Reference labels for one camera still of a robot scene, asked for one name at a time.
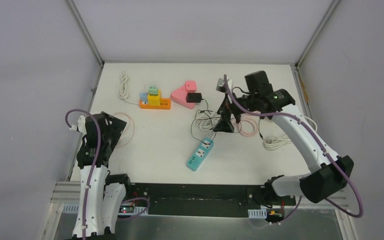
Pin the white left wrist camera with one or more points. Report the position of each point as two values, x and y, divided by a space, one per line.
80 126

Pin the black power adapter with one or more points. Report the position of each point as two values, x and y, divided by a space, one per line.
194 97

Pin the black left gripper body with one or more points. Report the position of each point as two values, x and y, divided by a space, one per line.
111 124

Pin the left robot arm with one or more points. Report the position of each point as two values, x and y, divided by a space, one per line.
101 193

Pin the pink plug adapter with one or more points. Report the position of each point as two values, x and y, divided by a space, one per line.
190 86

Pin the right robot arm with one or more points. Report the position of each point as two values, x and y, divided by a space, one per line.
329 172

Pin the light blue plug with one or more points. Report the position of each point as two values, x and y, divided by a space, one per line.
143 97

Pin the green plug adapter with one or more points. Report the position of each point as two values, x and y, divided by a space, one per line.
153 90

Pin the yellow plug adapter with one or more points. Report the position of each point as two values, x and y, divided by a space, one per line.
154 100

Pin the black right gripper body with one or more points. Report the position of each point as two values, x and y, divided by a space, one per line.
247 103

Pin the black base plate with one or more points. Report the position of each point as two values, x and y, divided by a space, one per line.
203 200

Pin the teal power strip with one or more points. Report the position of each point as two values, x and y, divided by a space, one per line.
200 154

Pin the pink triangular power strip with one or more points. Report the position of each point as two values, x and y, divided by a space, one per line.
179 97

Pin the orange power strip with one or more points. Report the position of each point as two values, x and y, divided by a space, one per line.
162 104

